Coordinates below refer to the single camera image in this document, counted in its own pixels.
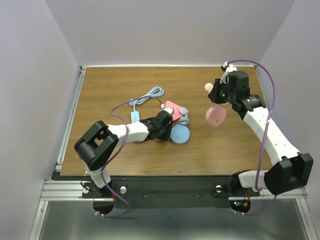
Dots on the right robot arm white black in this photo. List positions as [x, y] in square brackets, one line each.
[290, 168]

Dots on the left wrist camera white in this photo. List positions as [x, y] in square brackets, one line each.
[169, 110]

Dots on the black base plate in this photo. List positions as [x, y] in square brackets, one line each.
[159, 192]

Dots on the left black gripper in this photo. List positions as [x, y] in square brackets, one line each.
[166, 136]

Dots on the pink triangular power strip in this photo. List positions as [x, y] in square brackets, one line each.
[177, 110]

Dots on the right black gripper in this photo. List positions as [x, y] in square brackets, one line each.
[213, 95]

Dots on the aluminium frame rail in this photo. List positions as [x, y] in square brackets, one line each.
[63, 147]

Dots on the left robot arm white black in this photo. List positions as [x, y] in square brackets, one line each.
[96, 146]

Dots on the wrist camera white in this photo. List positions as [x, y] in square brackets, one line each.
[169, 110]
[226, 68]

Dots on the pink round socket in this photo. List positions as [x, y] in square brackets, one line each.
[215, 116]

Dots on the blue round socket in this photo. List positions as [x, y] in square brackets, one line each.
[180, 134]

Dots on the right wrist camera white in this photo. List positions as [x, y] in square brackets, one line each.
[226, 68]

